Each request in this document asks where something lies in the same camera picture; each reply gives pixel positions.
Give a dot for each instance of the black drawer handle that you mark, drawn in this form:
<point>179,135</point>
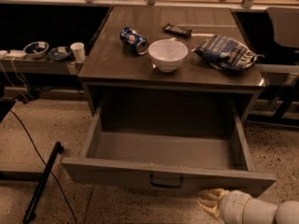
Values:
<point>165,183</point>

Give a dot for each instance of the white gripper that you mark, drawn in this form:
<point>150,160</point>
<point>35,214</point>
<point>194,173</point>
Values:
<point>233,205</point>

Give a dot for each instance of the grey top drawer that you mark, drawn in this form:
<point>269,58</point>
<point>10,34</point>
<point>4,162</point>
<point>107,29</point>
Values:
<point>202,141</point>

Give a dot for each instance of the white power strip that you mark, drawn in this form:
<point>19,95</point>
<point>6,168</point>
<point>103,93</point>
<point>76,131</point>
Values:
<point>12,54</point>

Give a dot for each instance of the grey cabinet with top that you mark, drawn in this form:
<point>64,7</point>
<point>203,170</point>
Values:
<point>110,63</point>

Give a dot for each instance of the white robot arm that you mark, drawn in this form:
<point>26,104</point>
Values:
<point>260,212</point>

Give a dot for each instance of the white and blue bowl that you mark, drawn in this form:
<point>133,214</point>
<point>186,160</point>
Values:
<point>36,50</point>

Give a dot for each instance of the blue soda can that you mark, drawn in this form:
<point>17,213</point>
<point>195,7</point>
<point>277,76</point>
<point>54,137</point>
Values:
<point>134,41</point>

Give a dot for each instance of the blue chip bag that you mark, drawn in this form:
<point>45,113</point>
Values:
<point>224,53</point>

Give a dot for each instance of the blue shallow bowl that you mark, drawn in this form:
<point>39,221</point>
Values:
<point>59,54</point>

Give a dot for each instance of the black metal stand leg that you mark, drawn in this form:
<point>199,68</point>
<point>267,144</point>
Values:
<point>30,212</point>

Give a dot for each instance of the grey side shelf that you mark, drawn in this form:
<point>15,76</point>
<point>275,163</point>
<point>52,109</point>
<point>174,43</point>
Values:
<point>42,66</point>

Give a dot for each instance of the white paper cup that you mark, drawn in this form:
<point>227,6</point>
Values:
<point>78,51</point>

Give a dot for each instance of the black remote control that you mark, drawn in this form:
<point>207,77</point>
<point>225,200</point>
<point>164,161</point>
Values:
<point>177,30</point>

